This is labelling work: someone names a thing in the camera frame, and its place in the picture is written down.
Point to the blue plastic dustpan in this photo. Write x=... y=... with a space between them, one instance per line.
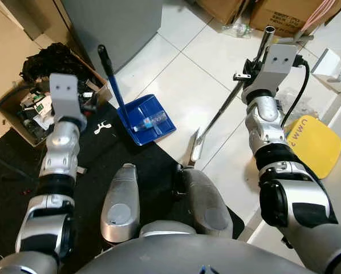
x=153 y=104

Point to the clear plastic water bottle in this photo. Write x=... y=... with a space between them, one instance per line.
x=153 y=121

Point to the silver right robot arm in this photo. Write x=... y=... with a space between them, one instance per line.
x=296 y=200

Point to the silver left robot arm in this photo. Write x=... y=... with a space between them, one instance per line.
x=59 y=149

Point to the black floor mat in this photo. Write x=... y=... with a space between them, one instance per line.
x=96 y=171

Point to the crushed clear plastic bottle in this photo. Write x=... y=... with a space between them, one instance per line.
x=237 y=31

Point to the black crumpled shredded material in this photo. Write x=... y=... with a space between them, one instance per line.
x=45 y=60

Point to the grey metal bar piece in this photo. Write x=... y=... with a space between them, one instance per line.
x=296 y=40

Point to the plain brown cardboard box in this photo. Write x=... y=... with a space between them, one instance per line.
x=222 y=8

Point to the large printed cardboard box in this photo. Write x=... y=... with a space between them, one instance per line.
x=279 y=14

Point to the crumpled clear plastic bag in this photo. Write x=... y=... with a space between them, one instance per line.
x=310 y=109

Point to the grey cabinet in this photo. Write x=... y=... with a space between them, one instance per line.
x=113 y=28

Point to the open cardboard box of junk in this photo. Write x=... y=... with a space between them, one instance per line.
x=11 y=123

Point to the white box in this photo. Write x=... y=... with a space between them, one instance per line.
x=330 y=65

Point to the yellow lidded container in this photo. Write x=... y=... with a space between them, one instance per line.
x=316 y=145

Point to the silver left robot leg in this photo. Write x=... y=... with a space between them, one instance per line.
x=120 y=200

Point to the silver robot leg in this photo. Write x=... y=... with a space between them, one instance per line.
x=120 y=200
x=207 y=202

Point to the silver right robot leg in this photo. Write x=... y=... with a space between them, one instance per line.
x=207 y=202

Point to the grey robot torso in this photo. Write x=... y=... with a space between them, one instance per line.
x=187 y=257

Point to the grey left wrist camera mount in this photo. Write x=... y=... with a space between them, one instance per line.
x=65 y=94

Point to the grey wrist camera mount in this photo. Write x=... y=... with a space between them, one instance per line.
x=65 y=94
x=279 y=65

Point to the small white metal bracket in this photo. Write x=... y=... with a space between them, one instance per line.
x=104 y=127

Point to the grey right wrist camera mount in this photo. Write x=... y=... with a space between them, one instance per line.
x=279 y=65

